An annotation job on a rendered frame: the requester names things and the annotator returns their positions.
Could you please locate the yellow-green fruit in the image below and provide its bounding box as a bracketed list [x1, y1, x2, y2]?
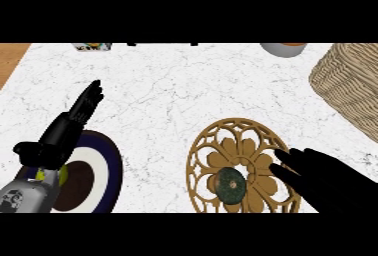
[34, 164, 70, 187]

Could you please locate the navy and white plate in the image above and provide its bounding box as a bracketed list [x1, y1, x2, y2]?
[15, 129, 124, 214]

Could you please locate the grey cup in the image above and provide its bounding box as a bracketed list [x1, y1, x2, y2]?
[259, 43, 309, 59]

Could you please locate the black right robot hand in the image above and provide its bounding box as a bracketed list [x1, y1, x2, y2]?
[268, 148, 378, 214]

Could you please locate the tan openwork round placemat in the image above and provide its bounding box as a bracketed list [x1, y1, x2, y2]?
[185, 117, 303, 214]

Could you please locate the tan wicker basket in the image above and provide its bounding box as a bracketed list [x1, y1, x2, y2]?
[308, 43, 378, 144]

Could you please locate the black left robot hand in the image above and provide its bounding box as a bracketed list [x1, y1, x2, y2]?
[12, 79, 107, 171]

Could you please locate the dark green squash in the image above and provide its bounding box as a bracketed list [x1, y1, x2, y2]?
[214, 166, 248, 206]

